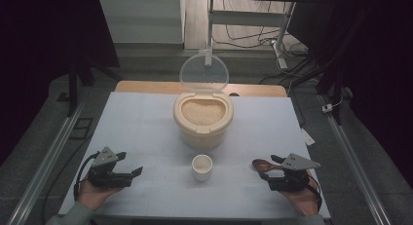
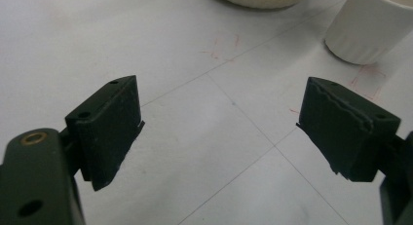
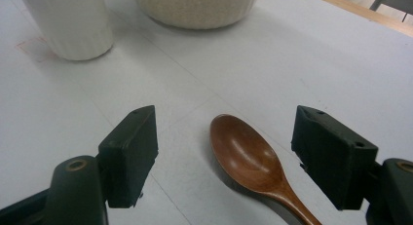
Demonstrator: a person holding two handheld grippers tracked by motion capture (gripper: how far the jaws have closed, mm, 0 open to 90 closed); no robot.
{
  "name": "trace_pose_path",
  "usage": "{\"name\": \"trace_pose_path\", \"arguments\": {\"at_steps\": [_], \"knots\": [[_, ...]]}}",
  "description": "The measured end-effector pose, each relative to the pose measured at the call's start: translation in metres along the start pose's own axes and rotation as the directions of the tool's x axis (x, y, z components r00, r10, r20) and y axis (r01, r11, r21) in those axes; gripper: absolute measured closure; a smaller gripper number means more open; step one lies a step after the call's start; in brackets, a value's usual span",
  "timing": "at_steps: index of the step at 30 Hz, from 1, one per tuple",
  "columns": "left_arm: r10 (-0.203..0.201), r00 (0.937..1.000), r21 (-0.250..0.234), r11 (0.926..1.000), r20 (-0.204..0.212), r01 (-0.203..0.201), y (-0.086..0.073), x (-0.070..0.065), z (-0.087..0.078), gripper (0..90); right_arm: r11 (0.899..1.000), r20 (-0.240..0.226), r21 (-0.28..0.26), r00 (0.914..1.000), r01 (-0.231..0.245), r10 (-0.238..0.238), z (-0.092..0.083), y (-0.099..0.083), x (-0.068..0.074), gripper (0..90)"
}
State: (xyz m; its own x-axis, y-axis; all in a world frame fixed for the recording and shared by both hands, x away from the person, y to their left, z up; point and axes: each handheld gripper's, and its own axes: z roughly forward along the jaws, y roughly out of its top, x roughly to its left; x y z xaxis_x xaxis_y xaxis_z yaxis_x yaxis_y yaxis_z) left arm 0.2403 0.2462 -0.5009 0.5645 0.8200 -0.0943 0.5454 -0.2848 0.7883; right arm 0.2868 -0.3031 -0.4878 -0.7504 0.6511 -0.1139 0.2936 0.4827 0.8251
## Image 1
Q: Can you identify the white cabinet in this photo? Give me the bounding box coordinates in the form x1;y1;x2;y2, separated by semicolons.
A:
97;0;186;45

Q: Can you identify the person's left hand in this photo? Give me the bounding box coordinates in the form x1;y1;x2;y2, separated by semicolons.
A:
77;178;125;211

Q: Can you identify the brown wooden spoon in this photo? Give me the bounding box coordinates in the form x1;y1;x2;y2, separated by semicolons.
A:
251;158;284;173

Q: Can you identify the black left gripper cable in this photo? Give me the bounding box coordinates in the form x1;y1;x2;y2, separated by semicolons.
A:
73;150;100;202

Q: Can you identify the tangle of black floor cables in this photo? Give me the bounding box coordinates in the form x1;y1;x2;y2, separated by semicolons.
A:
212;0;313;87

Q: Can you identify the wooden table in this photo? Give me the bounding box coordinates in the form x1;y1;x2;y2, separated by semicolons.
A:
115;80;288;98

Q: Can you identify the cream rice container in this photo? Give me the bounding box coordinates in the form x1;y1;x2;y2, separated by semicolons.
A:
172;91;235;151

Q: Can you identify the person's right hand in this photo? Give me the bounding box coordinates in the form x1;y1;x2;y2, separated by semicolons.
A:
279;175;321;217

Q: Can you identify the white paper tag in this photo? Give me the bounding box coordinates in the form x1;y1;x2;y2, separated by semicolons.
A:
299;127;317;147

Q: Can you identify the uncooked rice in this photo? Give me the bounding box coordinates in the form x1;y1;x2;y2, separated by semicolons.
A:
180;98;226;127

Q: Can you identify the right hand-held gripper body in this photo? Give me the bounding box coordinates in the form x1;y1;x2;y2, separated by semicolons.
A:
268;152;321;192

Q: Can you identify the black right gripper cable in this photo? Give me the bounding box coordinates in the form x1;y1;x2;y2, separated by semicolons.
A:
306;172;323;216

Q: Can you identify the black curtain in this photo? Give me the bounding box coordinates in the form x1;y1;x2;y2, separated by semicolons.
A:
0;0;121;165
286;0;413;187

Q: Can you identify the white metal desk frame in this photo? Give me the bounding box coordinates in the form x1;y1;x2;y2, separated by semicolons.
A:
204;0;297;70

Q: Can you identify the white table cover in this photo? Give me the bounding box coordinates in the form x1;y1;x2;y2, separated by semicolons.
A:
58;91;331;220

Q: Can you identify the black stand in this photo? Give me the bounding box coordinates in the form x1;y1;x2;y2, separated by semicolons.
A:
291;54;346;126
66;54;123;118

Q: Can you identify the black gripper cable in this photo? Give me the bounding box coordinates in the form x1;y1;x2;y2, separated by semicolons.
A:
73;150;100;202
306;172;323;216

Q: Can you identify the white cup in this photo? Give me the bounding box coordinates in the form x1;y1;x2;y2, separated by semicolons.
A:
191;154;214;182

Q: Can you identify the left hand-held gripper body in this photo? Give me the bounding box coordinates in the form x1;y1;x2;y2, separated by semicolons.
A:
87;146;132;189

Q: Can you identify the clear round container lid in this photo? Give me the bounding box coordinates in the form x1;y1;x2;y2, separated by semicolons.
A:
179;53;230;93

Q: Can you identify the black floor cable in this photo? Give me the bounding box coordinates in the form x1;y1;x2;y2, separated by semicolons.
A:
41;136;93;225

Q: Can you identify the aluminium rail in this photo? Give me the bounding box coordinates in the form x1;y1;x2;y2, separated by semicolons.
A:
319;94;393;225
6;101;86;225

